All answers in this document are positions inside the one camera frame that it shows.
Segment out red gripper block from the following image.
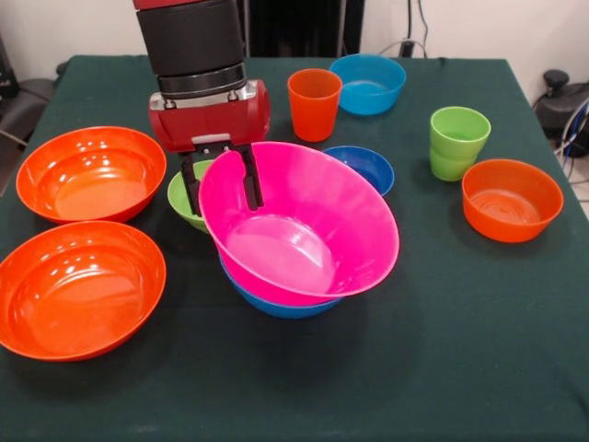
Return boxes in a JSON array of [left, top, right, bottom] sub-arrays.
[[147, 78, 272, 217]]

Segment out large pink bowl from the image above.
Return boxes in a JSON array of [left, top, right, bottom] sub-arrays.
[[198, 141, 400, 308]]

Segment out green bowl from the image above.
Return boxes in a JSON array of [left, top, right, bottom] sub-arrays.
[[167, 159, 214, 234]]

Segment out orange cup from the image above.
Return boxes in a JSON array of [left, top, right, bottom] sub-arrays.
[[287, 68, 343, 143]]

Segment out large orange bowl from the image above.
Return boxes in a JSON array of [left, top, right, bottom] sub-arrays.
[[0, 220, 167, 363], [16, 125, 168, 226]]

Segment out large light blue bowl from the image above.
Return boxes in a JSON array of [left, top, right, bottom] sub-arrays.
[[219, 257, 344, 320]]

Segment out dark blue bowl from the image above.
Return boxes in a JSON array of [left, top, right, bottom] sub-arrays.
[[321, 145, 396, 197]]

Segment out small light blue bowl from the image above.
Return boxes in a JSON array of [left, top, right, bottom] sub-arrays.
[[329, 53, 408, 117]]

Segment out green cup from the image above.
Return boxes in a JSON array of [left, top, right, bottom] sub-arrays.
[[429, 106, 492, 182]]

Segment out dark green table cloth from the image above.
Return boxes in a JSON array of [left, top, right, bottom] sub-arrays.
[[0, 54, 589, 442]]

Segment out small orange bowl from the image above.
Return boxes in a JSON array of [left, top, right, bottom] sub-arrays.
[[461, 158, 565, 244]]

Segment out grey pedestal foot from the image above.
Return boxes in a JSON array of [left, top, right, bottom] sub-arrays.
[[0, 77, 52, 134], [533, 68, 589, 123]]

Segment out hanging black cables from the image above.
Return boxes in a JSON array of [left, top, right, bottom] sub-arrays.
[[376, 0, 432, 59]]

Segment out cable tangle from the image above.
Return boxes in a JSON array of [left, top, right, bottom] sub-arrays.
[[551, 103, 589, 185]]

